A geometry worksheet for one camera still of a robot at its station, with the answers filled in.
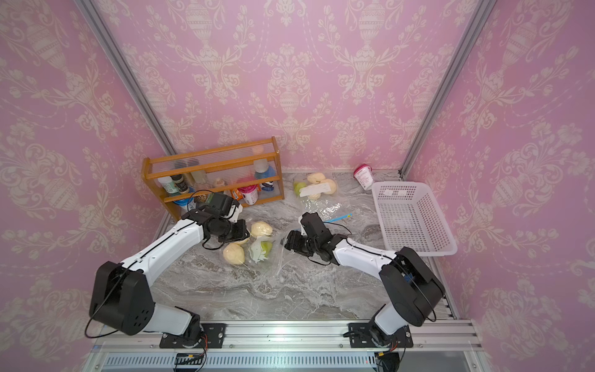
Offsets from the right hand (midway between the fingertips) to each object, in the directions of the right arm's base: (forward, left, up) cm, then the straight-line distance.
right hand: (285, 244), depth 85 cm
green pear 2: (+30, -5, -3) cm, 31 cm away
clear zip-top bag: (-2, +9, -2) cm, 9 cm away
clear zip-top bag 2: (+17, -20, -1) cm, 26 cm away
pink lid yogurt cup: (+38, -37, -4) cm, 53 cm away
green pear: (+2, +8, -4) cm, 9 cm away
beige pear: (+9, +10, -3) cm, 14 cm away
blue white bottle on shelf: (+32, +9, +7) cm, 34 cm away
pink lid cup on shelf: (+24, +15, +1) cm, 29 cm away
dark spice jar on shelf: (+22, +40, +12) cm, 47 cm away
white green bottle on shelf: (+22, +44, +11) cm, 50 cm away
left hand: (+3, +13, +1) cm, 14 cm away
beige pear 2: (-1, +19, -3) cm, 20 cm away
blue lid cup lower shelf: (+20, +41, 0) cm, 46 cm away
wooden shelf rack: (+41, +18, -2) cm, 45 cm away
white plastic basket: (+15, -55, -10) cm, 58 cm away
